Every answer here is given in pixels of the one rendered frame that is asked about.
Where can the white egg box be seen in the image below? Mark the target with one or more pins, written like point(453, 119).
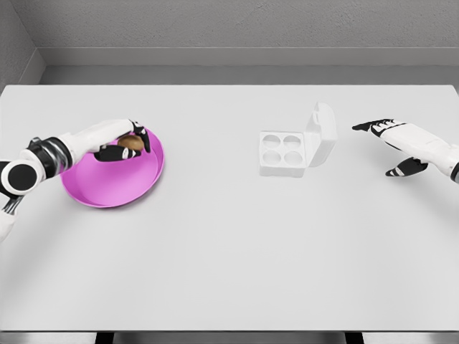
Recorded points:
point(287, 150)

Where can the pink round plate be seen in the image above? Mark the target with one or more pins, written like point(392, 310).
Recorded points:
point(114, 179)

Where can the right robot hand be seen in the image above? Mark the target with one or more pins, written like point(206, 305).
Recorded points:
point(405, 138)

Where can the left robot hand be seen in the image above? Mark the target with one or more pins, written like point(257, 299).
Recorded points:
point(107, 133)

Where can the brown egg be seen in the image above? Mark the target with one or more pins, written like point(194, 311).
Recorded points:
point(132, 142)

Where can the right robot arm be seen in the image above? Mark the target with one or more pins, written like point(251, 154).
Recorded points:
point(450, 159)

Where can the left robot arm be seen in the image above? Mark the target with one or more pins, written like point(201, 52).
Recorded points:
point(39, 161)

